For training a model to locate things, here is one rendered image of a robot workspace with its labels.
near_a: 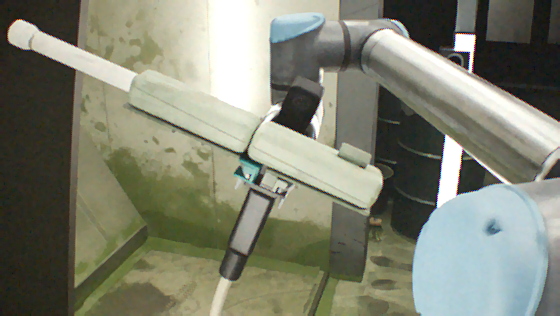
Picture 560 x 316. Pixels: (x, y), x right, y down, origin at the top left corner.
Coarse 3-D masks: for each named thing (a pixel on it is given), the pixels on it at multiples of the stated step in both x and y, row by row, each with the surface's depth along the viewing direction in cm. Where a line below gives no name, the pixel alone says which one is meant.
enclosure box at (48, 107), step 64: (0, 0) 84; (64, 0) 82; (0, 64) 88; (64, 64) 86; (0, 128) 93; (64, 128) 90; (0, 192) 99; (64, 192) 95; (0, 256) 105; (64, 256) 101
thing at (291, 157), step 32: (32, 32) 58; (96, 64) 58; (128, 96) 57; (160, 96) 56; (192, 96) 56; (192, 128) 57; (224, 128) 56; (256, 128) 57; (256, 160) 57; (288, 160) 56; (320, 160) 55; (352, 160) 56; (256, 192) 59; (320, 192) 56; (352, 192) 55; (256, 224) 60; (224, 256) 64
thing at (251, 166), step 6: (246, 150) 59; (246, 156) 58; (246, 162) 57; (252, 162) 57; (258, 162) 58; (240, 168) 59; (246, 168) 57; (252, 168) 57; (258, 168) 57; (234, 174) 58; (240, 174) 58; (252, 174) 57; (258, 174) 59; (246, 180) 57; (252, 180) 57
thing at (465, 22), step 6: (462, 0) 132; (468, 0) 132; (474, 0) 132; (462, 6) 133; (468, 6) 133; (474, 6) 132; (462, 12) 134; (468, 12) 133; (474, 12) 133; (462, 18) 134; (468, 18) 134; (474, 18) 133; (456, 24) 137; (462, 24) 135; (468, 24) 134; (474, 24) 134; (456, 30) 136; (462, 30) 135; (468, 30) 135
